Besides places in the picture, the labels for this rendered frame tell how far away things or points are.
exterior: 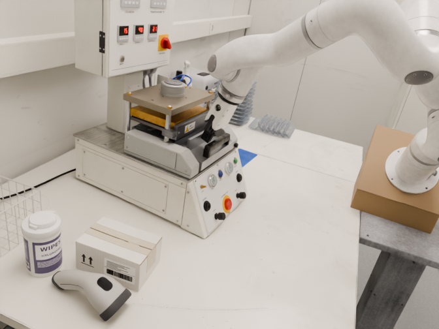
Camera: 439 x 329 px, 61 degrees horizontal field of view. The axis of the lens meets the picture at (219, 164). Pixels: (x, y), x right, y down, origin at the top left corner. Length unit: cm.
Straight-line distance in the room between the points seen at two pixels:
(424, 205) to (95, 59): 123
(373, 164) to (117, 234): 101
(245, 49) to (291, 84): 261
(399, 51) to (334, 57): 263
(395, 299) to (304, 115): 219
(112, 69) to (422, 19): 82
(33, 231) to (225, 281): 49
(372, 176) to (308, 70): 212
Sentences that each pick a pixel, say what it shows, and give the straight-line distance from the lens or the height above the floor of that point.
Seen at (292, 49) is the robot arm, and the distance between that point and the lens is 94.
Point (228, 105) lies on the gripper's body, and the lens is 110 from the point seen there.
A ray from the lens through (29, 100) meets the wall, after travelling 144.
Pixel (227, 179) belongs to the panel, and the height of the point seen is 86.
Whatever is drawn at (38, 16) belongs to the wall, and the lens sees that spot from 142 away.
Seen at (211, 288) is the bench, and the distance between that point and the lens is 102.
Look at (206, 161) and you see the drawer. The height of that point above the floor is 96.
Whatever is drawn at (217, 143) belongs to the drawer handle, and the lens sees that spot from 117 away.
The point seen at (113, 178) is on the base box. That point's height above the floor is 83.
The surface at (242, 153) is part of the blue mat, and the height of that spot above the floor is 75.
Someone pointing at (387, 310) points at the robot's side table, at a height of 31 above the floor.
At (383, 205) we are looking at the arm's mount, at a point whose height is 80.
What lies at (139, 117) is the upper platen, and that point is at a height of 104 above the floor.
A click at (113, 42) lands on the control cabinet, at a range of 117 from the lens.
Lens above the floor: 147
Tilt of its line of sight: 27 degrees down
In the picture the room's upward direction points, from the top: 10 degrees clockwise
